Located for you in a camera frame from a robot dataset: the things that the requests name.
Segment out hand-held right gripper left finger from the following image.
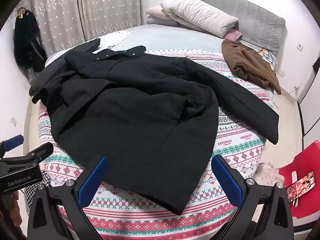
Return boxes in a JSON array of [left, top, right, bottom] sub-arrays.
[[26, 156, 108, 240]]

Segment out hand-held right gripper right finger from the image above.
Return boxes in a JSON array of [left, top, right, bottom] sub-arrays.
[[211, 154, 294, 240]]

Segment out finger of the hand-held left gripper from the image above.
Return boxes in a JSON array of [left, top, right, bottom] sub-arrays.
[[0, 134, 24, 158], [24, 142, 54, 167]]

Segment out black coat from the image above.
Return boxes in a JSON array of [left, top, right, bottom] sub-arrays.
[[29, 39, 280, 215]]

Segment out black hanging clothes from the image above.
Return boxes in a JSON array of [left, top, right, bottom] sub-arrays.
[[14, 8, 48, 73]]

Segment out black white checkered cloth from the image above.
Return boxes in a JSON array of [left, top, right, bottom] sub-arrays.
[[24, 170, 52, 212]]

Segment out white floral cloth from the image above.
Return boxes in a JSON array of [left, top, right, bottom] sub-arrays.
[[259, 162, 284, 189]]

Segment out phone with colourful screen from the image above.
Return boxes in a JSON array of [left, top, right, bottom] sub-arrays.
[[285, 170, 315, 203]]

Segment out red plastic chair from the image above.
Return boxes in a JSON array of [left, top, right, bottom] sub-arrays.
[[278, 140, 320, 219]]

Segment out brown garment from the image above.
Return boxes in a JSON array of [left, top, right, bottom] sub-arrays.
[[221, 39, 282, 95]]

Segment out white lace cloth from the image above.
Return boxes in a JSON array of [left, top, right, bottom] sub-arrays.
[[107, 29, 134, 48]]

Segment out small pink pillow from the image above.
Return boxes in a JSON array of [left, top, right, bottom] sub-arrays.
[[225, 28, 242, 41]]

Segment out patterned grey curtain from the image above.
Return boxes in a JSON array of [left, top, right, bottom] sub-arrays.
[[24, 0, 146, 55]]

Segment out pale bed sheet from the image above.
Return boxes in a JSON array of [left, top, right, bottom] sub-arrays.
[[44, 24, 225, 63]]

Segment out grey padded headboard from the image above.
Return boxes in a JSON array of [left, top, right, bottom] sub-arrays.
[[175, 0, 286, 57]]

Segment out white pillow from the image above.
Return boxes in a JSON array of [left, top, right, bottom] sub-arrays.
[[161, 0, 238, 38]]

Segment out grey folded bedding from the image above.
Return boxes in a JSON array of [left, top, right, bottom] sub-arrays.
[[146, 15, 181, 28]]

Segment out thin cable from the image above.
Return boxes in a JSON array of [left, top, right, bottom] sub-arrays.
[[259, 46, 278, 63]]

